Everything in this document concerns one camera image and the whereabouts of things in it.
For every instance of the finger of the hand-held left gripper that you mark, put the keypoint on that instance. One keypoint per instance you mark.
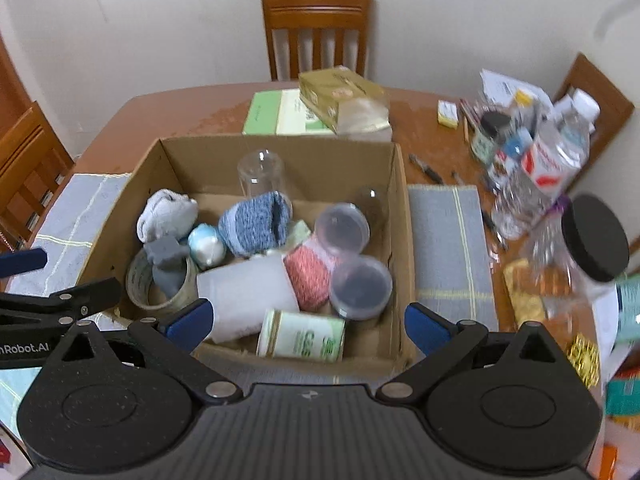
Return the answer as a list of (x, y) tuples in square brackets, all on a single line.
[(50, 307), (22, 262)]

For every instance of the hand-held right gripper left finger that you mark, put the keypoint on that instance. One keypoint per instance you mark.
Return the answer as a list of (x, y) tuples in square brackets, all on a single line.
[(190, 322)]

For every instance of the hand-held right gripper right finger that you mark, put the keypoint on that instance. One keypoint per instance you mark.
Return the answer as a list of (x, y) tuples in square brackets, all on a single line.
[(427, 329)]

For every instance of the translucent white plastic container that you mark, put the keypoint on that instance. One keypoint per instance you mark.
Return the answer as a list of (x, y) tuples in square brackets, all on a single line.
[(245, 295)]

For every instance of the clear packing tape roll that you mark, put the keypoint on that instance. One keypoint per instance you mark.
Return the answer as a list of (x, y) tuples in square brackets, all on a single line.
[(140, 285)]

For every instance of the grey plastic toy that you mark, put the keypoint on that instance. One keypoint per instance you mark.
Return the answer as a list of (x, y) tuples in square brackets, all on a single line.
[(167, 260)]

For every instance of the clear jar of black clips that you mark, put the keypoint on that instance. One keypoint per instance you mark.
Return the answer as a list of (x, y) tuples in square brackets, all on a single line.
[(360, 287)]

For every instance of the white sock with blue stripe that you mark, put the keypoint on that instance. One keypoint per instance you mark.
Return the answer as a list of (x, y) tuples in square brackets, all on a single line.
[(162, 215)]

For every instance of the blue knitted sock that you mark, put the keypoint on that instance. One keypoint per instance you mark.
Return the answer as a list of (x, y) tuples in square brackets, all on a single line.
[(250, 227)]

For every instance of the pink knitted sock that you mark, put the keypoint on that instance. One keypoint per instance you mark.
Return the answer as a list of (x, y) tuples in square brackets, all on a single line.
[(310, 275)]

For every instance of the clear lidded plastic jar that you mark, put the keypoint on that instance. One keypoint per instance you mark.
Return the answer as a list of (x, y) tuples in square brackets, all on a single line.
[(342, 227)]

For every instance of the brown cardboard box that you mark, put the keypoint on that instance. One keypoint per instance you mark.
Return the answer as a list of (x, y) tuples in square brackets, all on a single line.
[(325, 165)]

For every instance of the blue checked towel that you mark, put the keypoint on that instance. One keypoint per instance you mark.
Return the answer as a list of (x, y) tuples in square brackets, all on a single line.
[(450, 260)]

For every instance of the yellow snack packet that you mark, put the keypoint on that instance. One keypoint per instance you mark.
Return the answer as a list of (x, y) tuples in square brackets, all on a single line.
[(525, 292)]

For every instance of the black pen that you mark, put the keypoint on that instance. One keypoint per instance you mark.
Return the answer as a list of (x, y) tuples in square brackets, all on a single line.
[(492, 227), (426, 169)]

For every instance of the gold foil wrapper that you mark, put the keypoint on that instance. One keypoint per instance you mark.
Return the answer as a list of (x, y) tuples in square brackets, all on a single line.
[(584, 360)]

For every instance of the wooden door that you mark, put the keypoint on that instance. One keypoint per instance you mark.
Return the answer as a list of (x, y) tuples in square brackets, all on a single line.
[(10, 85)]

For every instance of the printed white paper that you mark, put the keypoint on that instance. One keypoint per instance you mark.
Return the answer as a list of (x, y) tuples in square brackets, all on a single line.
[(607, 320)]

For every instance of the clear plastic water bottle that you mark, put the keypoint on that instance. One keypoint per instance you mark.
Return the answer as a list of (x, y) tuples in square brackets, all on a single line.
[(545, 180)]

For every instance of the black lid snack jar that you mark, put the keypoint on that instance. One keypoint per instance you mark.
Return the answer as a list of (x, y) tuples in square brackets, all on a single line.
[(595, 237)]

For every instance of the small blue cap bottle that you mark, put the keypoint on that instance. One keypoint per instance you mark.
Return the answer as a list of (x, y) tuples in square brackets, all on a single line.
[(515, 152)]

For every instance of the teal plastic packets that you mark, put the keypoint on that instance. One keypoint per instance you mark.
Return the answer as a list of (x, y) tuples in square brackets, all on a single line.
[(629, 310)]

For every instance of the small dark lid jar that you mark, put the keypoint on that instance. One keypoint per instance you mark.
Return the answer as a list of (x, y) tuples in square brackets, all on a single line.
[(487, 135)]

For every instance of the teal orange box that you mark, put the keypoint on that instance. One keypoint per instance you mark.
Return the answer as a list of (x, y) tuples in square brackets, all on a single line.
[(622, 392)]

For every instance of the small yellow white box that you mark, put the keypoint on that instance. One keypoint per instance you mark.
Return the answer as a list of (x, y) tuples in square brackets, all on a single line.
[(448, 114)]

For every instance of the green white flat box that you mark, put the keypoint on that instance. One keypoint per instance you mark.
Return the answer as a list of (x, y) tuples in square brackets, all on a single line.
[(270, 112)]

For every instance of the gold tissue box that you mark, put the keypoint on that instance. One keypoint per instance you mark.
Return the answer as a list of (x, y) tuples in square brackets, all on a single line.
[(340, 95)]

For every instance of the white paper sheets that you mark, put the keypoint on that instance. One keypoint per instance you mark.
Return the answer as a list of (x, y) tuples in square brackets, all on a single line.
[(505, 85)]

